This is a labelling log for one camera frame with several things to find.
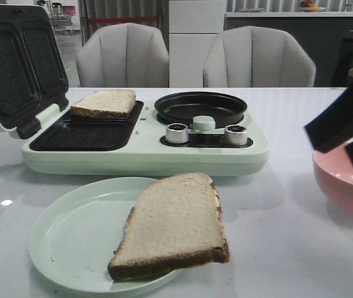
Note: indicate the pink bowl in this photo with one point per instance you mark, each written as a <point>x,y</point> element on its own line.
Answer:
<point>334,175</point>

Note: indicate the white bread slice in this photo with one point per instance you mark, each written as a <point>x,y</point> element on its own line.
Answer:
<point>106,104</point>
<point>176,223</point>

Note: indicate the green sandwich maker lid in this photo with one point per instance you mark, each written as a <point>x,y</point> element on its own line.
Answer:
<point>32,75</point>

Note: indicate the green breakfast maker base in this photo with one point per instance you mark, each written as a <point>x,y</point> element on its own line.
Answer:
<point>136,146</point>

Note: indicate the dark kitchen counter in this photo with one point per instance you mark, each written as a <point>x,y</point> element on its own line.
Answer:
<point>321,34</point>

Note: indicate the fruit plate on counter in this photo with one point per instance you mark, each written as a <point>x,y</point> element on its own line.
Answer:
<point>309,6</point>

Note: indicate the beige armchair right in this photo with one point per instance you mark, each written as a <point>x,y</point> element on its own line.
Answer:
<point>257,57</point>

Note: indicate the beige armchair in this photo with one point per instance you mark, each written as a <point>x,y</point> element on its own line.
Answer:
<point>257,57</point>
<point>124,56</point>

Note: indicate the right silver knob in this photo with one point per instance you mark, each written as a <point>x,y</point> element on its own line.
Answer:
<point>235,135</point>

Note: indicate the silver knob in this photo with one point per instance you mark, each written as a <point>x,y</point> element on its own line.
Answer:
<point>235,135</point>
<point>177,133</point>

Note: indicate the black round frying pan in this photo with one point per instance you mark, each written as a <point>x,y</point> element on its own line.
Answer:
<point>182,107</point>

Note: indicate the left silver knob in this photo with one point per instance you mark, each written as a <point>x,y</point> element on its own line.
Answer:
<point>177,133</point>

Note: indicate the white refrigerator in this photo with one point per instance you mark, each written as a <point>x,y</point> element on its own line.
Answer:
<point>192,27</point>

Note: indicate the beige armchair left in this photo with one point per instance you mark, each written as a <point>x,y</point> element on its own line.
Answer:
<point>124,56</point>

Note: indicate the red belt stanchion barrier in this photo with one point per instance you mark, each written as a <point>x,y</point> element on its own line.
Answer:
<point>122,19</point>

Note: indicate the light green plate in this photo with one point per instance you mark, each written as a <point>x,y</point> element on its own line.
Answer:
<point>75,237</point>

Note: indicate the green pan handle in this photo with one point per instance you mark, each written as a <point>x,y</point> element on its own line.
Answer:
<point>204,124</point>

